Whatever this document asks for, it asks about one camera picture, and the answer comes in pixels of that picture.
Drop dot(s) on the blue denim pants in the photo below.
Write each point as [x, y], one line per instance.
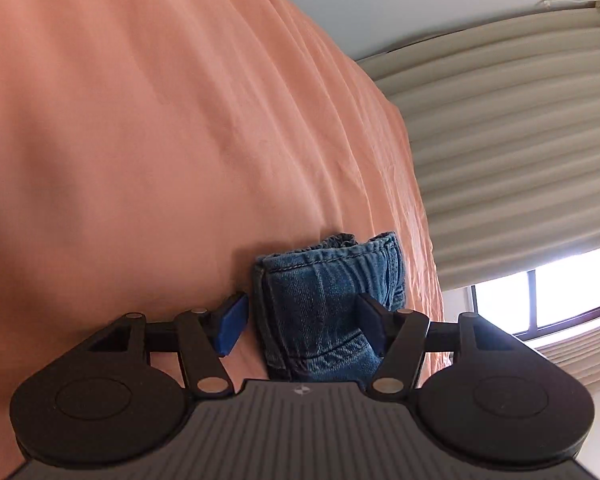
[315, 305]

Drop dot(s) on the dark framed window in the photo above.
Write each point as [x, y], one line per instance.
[555, 295]

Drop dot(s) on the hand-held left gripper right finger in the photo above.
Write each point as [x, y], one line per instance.
[370, 317]

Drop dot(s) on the wide beige curtain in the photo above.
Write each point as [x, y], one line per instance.
[505, 135]

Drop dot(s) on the bed with orange sheet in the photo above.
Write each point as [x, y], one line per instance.
[155, 135]

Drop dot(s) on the narrow beige curtain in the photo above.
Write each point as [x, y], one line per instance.
[585, 360]

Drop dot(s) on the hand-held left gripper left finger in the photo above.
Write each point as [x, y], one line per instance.
[232, 321]

